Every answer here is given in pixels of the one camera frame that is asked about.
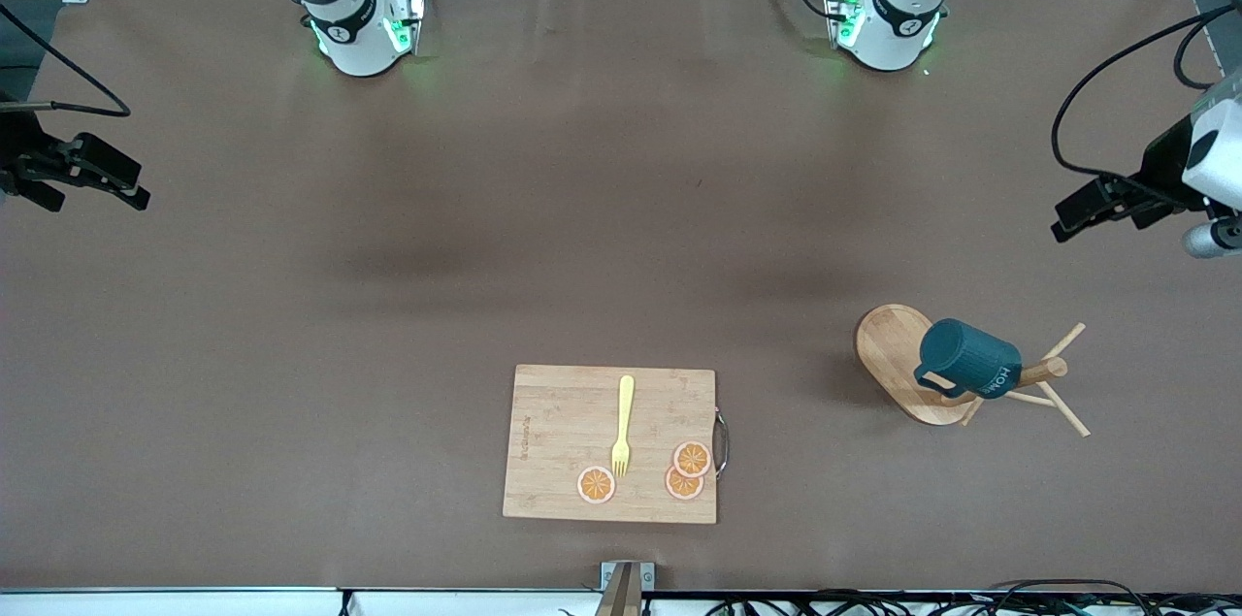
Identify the teal cup yellow inside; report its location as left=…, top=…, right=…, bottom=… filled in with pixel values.
left=914, top=318, right=1025, bottom=403

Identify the wooden mug tree rack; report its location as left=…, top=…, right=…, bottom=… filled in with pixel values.
left=854, top=303, right=1094, bottom=438

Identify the yellow fork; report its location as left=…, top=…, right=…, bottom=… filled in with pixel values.
left=610, top=374, right=637, bottom=480

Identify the bamboo cutting board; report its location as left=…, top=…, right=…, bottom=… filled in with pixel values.
left=503, top=364, right=731, bottom=526

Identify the white table edge rail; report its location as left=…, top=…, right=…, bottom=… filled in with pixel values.
left=0, top=585, right=607, bottom=616

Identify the metal mounting bracket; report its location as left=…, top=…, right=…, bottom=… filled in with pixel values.
left=594, top=560, right=657, bottom=616

